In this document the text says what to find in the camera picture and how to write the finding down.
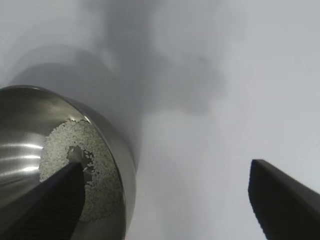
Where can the white rice grains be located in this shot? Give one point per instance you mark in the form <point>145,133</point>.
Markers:
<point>57,150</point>

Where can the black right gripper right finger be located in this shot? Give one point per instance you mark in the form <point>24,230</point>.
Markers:
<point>282,200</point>

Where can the stainless steel mixing bowl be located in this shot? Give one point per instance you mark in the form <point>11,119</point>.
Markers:
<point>30,120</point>

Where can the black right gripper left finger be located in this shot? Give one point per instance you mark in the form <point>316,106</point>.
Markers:
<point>50,207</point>

